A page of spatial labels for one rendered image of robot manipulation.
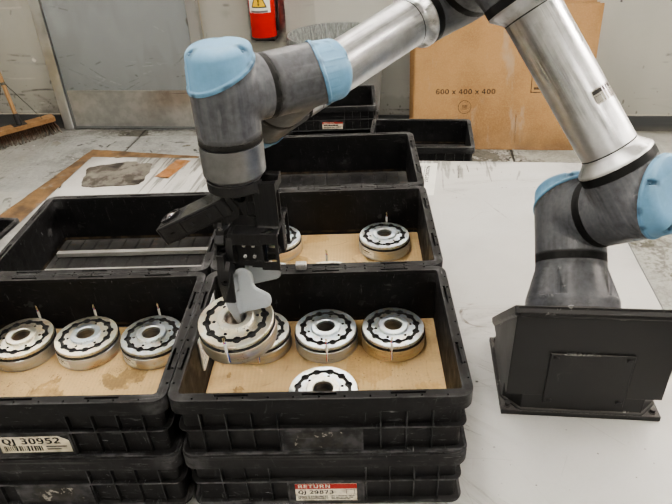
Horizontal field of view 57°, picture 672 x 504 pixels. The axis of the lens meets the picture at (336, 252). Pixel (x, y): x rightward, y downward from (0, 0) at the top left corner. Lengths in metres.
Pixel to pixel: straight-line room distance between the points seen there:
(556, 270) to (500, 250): 0.48
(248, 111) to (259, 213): 0.13
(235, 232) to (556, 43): 0.52
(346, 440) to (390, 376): 0.15
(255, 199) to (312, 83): 0.15
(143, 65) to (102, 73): 0.30
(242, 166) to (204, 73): 0.11
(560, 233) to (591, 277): 0.09
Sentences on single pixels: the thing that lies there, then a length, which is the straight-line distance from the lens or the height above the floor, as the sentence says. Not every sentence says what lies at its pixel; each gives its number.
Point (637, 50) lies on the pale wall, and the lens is 4.19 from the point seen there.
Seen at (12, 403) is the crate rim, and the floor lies 0.93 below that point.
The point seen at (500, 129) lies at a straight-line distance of 3.86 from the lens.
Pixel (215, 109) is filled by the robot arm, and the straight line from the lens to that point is 0.69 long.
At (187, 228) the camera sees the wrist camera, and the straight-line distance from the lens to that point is 0.79.
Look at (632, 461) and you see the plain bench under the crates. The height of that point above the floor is 0.70.
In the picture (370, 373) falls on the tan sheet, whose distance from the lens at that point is 0.98.
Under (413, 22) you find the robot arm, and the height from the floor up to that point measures 1.30.
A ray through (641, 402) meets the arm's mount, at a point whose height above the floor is 0.74.
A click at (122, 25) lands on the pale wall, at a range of 4.33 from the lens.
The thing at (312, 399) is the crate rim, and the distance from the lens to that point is 0.81.
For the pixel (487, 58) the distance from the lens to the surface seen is 3.82.
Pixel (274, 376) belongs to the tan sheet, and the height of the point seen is 0.83.
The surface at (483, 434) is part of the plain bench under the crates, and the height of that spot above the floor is 0.70.
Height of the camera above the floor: 1.51
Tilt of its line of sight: 33 degrees down
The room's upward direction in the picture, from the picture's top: 3 degrees counter-clockwise
